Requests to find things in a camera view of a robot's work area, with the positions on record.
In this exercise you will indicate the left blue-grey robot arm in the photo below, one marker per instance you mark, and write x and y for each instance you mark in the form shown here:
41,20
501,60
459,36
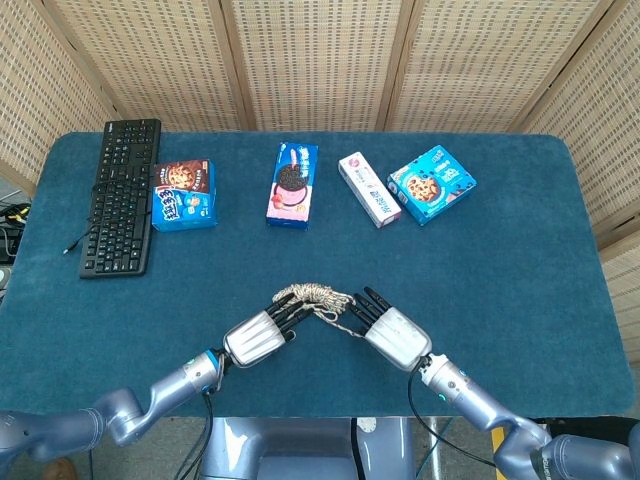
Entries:
170,385

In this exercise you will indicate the white long toothpaste box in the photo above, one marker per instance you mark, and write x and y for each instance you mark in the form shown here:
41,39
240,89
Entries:
370,190

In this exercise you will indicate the black computer keyboard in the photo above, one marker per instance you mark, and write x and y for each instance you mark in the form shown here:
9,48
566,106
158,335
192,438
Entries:
120,225

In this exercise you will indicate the pink blue Oreo box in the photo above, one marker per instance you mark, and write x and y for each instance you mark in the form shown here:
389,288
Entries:
292,190

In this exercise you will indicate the blue-grey robot torso base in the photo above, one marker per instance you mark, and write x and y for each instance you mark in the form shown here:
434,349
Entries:
280,450

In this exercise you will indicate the blue felt table mat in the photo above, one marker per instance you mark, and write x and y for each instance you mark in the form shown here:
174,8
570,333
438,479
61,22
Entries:
450,260

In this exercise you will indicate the brown shoe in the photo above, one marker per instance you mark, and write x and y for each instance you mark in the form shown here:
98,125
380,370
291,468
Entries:
60,470

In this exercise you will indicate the black floor device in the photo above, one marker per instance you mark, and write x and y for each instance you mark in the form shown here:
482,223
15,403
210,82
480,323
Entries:
10,245

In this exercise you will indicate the blue chocolate chip cookie box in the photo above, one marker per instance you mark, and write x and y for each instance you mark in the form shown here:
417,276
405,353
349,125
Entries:
432,185

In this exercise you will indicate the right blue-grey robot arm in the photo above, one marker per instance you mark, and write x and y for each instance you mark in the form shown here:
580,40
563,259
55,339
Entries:
480,400

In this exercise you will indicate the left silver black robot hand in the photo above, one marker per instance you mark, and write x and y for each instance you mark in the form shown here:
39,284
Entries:
252,342

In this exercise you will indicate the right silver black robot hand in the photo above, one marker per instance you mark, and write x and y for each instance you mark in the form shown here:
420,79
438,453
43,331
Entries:
400,337

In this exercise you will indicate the blue brown cookie box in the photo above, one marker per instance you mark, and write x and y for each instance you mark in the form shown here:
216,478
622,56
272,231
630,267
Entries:
185,205

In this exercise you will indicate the woven bamboo screen panel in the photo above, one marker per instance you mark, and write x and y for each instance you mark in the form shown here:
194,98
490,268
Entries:
150,50
30,100
490,60
315,60
600,125

